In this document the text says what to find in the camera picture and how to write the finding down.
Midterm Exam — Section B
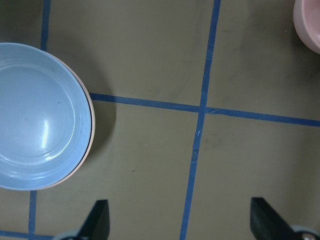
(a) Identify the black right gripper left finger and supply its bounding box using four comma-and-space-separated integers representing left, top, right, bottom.
75, 199, 110, 240

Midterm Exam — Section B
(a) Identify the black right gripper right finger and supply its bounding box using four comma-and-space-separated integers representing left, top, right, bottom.
250, 197, 303, 240

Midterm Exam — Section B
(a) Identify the pink plate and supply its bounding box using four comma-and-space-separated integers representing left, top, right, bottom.
42, 60, 96, 190

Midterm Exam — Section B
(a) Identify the blue plate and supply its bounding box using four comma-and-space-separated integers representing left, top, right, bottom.
0, 42, 91, 191

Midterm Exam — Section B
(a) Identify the pink bowl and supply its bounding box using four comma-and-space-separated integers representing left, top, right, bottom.
293, 0, 320, 54

